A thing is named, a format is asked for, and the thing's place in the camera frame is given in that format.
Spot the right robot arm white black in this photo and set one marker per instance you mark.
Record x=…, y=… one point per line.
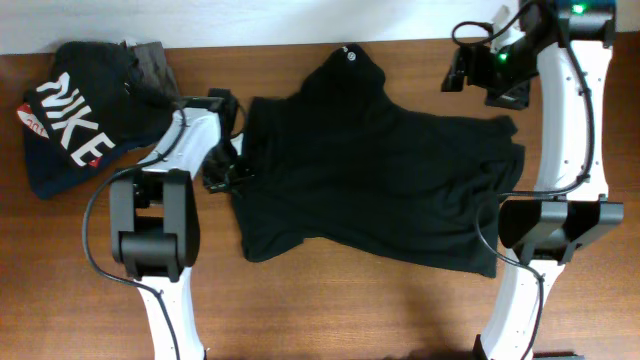
x=567, y=46

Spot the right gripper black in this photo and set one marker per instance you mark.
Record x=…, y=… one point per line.
x=476, y=58

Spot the black Nike shirt folded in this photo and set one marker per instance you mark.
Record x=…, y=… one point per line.
x=102, y=76

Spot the navy folded garment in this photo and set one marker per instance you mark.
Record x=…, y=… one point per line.
x=49, y=173

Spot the grey folded garment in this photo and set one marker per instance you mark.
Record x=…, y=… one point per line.
x=153, y=68

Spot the red white folded garment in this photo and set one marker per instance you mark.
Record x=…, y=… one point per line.
x=82, y=155

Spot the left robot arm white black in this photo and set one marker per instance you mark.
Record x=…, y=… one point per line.
x=155, y=230

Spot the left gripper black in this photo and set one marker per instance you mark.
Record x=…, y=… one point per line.
x=215, y=180

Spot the black t-shirt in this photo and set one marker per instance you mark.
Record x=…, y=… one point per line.
x=339, y=159

